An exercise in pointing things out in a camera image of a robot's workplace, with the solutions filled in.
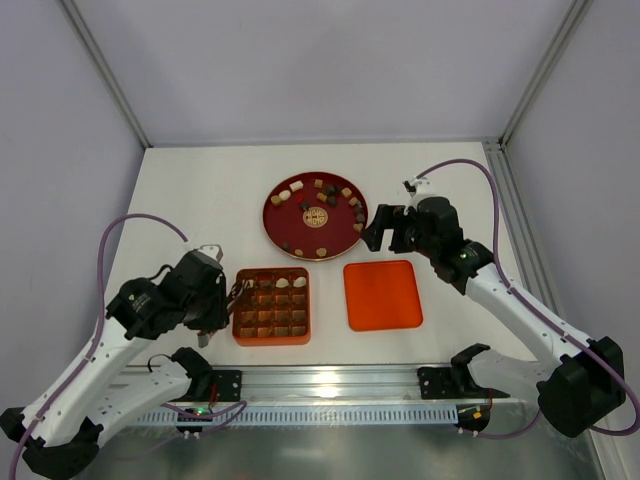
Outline silver metal tongs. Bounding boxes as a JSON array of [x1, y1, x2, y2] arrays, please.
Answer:
[[197, 280, 254, 348]]

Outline orange box lid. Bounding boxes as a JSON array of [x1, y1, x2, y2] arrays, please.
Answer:
[[343, 260, 424, 332]]

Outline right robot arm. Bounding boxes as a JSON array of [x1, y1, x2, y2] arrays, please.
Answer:
[[361, 196, 630, 438]]

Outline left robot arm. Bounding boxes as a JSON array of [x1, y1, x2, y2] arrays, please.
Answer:
[[1, 245, 229, 479]]

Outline orange chocolate box tray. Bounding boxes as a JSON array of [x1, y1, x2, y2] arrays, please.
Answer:
[[232, 267, 311, 347]]

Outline white rectangular chocolate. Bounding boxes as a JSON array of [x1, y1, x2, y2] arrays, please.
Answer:
[[289, 181, 303, 192]]

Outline red round plate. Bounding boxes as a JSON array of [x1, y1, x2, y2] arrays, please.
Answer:
[[262, 171, 369, 261]]

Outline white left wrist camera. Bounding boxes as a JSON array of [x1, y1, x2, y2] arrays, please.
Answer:
[[197, 244, 224, 263]]

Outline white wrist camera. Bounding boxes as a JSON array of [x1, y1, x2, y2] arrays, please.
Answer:
[[403, 177, 437, 208], [197, 244, 224, 263]]

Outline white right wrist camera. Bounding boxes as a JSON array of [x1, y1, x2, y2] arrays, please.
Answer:
[[403, 177, 437, 208]]

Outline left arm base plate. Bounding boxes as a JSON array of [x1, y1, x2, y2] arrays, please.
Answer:
[[197, 369, 243, 403]]

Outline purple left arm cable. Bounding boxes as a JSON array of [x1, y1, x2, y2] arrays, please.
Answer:
[[9, 213, 249, 480]]

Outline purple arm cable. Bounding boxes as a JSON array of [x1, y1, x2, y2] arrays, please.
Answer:
[[414, 158, 640, 440], [9, 213, 249, 480]]

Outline white slotted cable duct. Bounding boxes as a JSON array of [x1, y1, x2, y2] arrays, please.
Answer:
[[133, 404, 458, 428]]

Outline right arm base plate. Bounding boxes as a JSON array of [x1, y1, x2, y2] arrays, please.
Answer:
[[417, 366, 477, 400]]

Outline aluminium front rail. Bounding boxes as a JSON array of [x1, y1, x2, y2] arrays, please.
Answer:
[[114, 363, 521, 408]]

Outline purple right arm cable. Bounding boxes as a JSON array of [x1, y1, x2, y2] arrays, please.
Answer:
[[414, 158, 640, 440]]

